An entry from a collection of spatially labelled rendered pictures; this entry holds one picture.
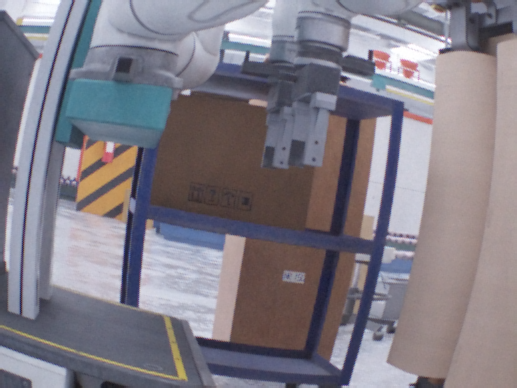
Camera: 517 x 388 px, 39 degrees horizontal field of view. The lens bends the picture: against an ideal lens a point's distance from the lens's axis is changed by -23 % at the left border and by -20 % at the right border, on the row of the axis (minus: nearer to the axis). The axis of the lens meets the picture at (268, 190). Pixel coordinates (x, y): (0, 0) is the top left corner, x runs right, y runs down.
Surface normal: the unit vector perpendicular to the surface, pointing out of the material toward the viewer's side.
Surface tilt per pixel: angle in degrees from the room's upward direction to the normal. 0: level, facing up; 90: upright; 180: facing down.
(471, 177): 90
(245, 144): 90
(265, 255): 90
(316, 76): 90
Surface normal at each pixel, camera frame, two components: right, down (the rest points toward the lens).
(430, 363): -0.63, -0.11
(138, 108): 0.14, 0.01
